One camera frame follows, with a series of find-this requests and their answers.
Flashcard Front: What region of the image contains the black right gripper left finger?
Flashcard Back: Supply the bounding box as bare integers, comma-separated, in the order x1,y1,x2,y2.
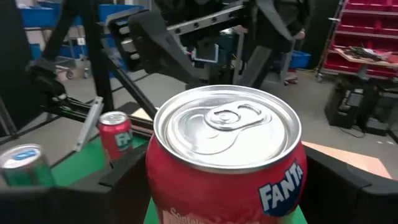
0,143,152,224

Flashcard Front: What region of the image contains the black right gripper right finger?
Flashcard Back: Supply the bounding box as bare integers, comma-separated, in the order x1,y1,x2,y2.
297,145,398,224

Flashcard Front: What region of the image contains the red Fanta soda can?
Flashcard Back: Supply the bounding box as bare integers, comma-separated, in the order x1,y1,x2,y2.
145,84,308,224
98,111,134,162

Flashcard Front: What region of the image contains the green table mat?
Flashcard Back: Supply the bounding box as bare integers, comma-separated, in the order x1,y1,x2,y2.
51,135,308,224

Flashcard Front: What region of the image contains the slim green can blue tab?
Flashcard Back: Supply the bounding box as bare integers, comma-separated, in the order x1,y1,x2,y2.
0,143,57,188

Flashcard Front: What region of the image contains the black floor equipment box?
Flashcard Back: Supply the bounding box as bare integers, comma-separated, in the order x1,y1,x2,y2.
323,80,398,138

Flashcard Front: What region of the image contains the metal utility cart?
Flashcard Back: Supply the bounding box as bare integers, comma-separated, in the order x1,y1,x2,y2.
54,37,91,80

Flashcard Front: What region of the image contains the wooden top work table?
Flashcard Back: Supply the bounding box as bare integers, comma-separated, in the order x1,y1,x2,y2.
334,45,398,70

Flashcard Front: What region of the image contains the blue plastic bin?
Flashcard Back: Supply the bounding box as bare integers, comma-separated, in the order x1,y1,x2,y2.
289,49,312,70
18,6,58,29

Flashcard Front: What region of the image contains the red bin storage rack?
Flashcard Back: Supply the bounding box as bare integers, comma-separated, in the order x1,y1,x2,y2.
317,0,398,82

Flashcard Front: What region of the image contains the person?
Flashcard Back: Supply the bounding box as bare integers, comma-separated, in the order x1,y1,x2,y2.
245,0,312,90

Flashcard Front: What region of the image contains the silver angle bracket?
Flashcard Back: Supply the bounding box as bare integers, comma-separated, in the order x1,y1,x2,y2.
73,96,104,152

